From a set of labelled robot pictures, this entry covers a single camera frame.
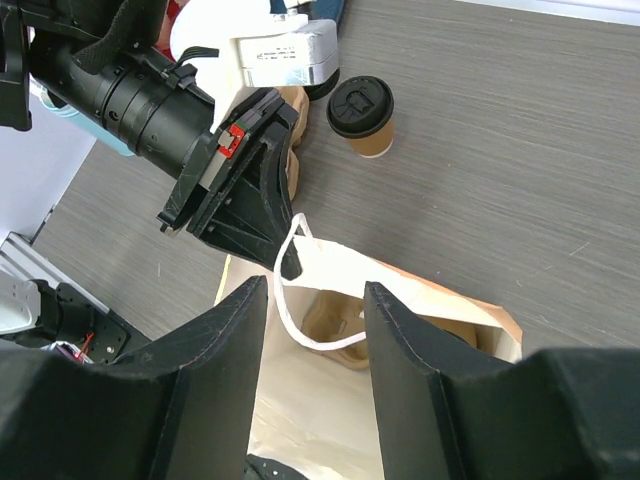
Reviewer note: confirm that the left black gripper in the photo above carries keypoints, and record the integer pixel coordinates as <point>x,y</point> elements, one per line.
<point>232,188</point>

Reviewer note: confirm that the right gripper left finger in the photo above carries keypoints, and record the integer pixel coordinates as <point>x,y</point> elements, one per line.
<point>179,407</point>

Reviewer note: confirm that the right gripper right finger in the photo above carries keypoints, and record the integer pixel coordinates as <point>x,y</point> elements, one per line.
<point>446,410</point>

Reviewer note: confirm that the brown paper bag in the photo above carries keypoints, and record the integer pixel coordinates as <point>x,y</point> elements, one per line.
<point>369,372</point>

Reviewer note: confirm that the black coffee lid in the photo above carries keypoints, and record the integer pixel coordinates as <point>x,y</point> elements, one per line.
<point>464,331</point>
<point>360,107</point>

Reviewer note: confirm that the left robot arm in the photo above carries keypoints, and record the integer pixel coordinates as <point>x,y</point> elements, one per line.
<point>99,57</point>

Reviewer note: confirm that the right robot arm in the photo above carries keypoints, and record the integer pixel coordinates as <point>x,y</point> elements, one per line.
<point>20,310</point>

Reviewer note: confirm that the brown pulp cup carrier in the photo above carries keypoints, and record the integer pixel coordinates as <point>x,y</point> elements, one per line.
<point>297,98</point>

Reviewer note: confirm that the stack of black lids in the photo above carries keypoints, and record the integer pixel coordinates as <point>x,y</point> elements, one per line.
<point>317,92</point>

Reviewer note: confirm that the light blue holder cup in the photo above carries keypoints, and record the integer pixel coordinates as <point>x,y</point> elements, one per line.
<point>79,120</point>

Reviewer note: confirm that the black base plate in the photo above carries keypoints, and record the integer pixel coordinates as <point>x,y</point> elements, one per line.
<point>103,336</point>

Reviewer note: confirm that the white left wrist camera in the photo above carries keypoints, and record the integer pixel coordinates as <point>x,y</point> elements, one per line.
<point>256,48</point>

